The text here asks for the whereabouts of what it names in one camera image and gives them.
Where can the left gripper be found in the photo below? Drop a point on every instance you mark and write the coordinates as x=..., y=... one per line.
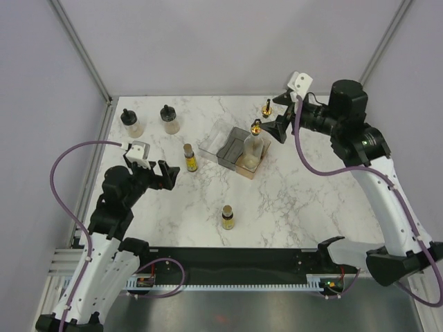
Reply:
x=169, y=173

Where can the left aluminium frame post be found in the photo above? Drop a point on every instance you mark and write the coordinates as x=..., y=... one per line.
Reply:
x=68, y=27

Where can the shaker jar black cap right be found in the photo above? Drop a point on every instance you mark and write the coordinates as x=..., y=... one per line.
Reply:
x=169, y=118

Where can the right aluminium frame post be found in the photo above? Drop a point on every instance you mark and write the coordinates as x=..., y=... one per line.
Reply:
x=389, y=34

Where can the tall clear bottle gold pourer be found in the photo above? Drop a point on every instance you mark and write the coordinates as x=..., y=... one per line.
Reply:
x=253, y=146

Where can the shaker jar black cap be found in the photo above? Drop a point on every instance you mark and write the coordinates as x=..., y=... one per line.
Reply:
x=169, y=118
x=132, y=124

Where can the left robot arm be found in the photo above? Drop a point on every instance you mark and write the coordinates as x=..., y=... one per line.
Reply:
x=109, y=258

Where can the white slotted cable duct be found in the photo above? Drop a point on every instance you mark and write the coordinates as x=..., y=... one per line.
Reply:
x=313, y=284

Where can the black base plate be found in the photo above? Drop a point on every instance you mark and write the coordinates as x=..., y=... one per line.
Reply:
x=240, y=266

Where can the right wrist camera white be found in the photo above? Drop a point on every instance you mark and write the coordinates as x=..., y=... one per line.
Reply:
x=299, y=85

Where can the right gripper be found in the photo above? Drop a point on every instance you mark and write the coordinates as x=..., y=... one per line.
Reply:
x=278, y=128

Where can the tall bottle gold pourer brown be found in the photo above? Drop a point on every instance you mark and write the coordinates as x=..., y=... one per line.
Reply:
x=266, y=111

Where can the aluminium rail left side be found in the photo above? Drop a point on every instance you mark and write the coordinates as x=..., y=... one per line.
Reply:
x=92, y=170

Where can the smoky grey plastic bin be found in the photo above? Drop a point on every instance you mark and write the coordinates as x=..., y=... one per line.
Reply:
x=232, y=149

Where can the shaker jar black cap left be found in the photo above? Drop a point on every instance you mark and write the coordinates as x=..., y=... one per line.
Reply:
x=132, y=124

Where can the clear plastic bin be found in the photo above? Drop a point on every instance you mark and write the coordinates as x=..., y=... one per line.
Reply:
x=214, y=140

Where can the aluminium frame post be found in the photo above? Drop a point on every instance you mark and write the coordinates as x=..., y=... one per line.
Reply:
x=68, y=27
x=389, y=34

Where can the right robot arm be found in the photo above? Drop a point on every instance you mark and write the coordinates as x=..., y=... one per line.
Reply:
x=407, y=248

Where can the small yellow label bottle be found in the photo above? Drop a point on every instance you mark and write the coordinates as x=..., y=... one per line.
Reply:
x=228, y=221
x=191, y=162

